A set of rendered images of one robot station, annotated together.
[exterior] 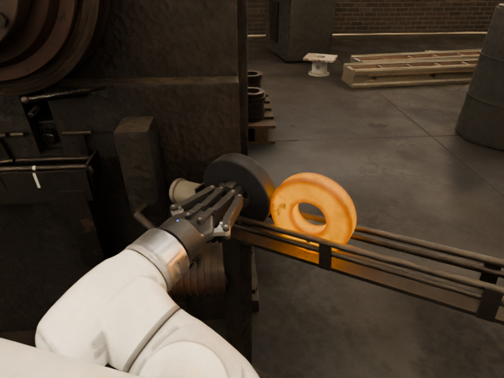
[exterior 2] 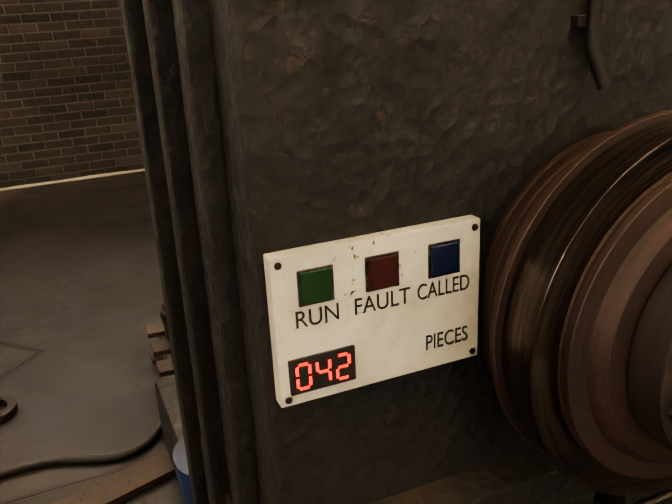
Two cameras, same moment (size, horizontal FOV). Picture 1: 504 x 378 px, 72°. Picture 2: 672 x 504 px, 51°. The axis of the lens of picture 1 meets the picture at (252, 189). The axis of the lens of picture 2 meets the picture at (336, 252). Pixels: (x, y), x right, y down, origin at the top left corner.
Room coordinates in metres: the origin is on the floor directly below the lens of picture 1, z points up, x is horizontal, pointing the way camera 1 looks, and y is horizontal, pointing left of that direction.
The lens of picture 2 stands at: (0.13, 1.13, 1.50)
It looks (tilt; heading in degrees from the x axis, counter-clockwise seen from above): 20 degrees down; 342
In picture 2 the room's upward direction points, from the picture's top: 3 degrees counter-clockwise
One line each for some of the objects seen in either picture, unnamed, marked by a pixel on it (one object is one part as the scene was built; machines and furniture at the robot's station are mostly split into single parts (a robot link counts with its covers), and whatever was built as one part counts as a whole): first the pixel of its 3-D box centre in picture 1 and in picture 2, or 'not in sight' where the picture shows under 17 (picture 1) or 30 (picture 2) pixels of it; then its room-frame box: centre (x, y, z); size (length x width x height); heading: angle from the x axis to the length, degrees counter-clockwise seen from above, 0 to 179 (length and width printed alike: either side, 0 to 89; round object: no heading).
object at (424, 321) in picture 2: not in sight; (379, 309); (0.82, 0.85, 1.15); 0.26 x 0.02 x 0.18; 94
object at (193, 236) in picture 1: (188, 231); not in sight; (0.46, 0.11, 0.73); 0.09 x 0.08 x 0.07; 149
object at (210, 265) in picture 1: (193, 320); not in sight; (0.62, 0.17, 0.27); 0.22 x 0.13 x 0.53; 94
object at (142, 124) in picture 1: (143, 167); not in sight; (0.76, 0.27, 0.68); 0.11 x 0.08 x 0.24; 4
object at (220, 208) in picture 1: (217, 211); not in sight; (0.51, 0.06, 0.73); 0.11 x 0.01 x 0.04; 148
